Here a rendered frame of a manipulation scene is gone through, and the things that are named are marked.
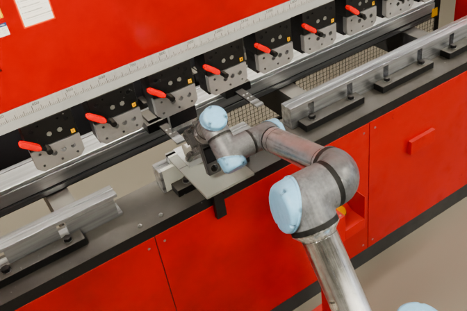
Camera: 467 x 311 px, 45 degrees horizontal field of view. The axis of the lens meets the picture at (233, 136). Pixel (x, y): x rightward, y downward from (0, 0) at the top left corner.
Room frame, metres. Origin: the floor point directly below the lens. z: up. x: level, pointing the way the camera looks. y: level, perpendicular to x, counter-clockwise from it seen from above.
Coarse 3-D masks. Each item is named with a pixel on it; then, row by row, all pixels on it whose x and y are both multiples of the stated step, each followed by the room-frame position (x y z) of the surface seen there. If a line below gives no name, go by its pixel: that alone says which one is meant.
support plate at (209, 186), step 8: (176, 160) 1.53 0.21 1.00; (184, 168) 1.48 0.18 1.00; (192, 168) 1.47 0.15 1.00; (200, 168) 1.47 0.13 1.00; (248, 168) 1.43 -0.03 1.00; (192, 176) 1.43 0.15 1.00; (200, 176) 1.42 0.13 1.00; (208, 176) 1.42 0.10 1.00; (216, 176) 1.41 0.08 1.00; (224, 176) 1.40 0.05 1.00; (232, 176) 1.40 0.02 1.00; (240, 176) 1.39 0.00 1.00; (248, 176) 1.39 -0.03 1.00; (192, 184) 1.40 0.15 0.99; (200, 184) 1.38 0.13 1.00; (208, 184) 1.38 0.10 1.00; (216, 184) 1.37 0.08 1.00; (224, 184) 1.36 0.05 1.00; (232, 184) 1.36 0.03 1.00; (200, 192) 1.35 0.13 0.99; (208, 192) 1.34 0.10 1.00; (216, 192) 1.33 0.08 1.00
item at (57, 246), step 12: (60, 240) 1.33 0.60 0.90; (72, 240) 1.32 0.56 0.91; (84, 240) 1.32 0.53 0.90; (36, 252) 1.29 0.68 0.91; (48, 252) 1.28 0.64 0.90; (60, 252) 1.28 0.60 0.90; (12, 264) 1.25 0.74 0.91; (24, 264) 1.25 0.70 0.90; (36, 264) 1.25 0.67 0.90; (0, 276) 1.21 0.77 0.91; (12, 276) 1.21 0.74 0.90; (0, 288) 1.19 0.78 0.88
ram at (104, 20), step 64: (0, 0) 1.38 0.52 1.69; (64, 0) 1.45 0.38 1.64; (128, 0) 1.52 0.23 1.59; (192, 0) 1.62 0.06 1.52; (256, 0) 1.72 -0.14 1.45; (320, 0) 1.84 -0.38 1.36; (0, 64) 1.35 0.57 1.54; (64, 64) 1.42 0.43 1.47; (128, 64) 1.50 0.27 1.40; (0, 128) 1.32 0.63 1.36
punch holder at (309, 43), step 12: (312, 12) 1.83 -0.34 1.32; (324, 12) 1.84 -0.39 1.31; (300, 24) 1.81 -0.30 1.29; (312, 24) 1.82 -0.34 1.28; (324, 24) 1.84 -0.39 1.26; (300, 36) 1.81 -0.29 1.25; (312, 36) 1.81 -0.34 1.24; (324, 36) 1.85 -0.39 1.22; (300, 48) 1.83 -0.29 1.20; (312, 48) 1.81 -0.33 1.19
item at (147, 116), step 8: (144, 112) 1.81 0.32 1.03; (144, 120) 1.78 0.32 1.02; (152, 120) 1.76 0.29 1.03; (160, 120) 1.76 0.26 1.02; (144, 128) 1.78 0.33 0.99; (152, 128) 1.74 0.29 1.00; (160, 128) 1.76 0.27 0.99; (168, 128) 1.72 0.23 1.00; (168, 136) 1.68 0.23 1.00; (176, 136) 1.67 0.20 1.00
